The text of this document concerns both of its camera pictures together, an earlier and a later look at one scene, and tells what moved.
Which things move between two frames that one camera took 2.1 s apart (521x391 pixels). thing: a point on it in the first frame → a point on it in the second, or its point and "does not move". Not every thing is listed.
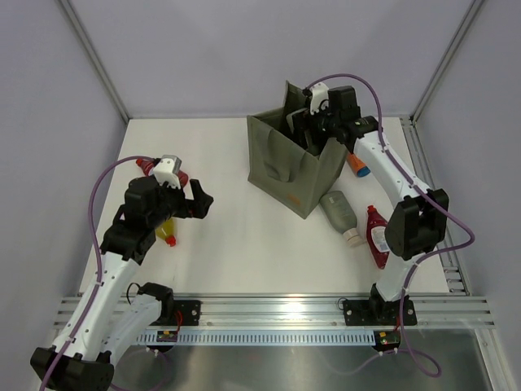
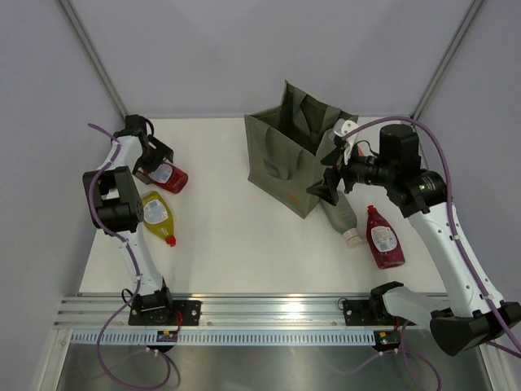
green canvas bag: x=296 y=179 does not move
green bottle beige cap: x=340 y=217 does not move
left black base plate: x=190 y=310 does not move
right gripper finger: x=289 y=117 → x=332 y=158
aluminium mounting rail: x=270 y=312 does not move
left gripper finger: x=202 y=200 → x=169 y=157
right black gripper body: x=323 y=123 → x=368 y=169
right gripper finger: x=311 y=138 → x=324 y=191
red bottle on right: x=375 y=232 does not move
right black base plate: x=378 y=313 does not move
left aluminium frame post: x=94 y=55 does not move
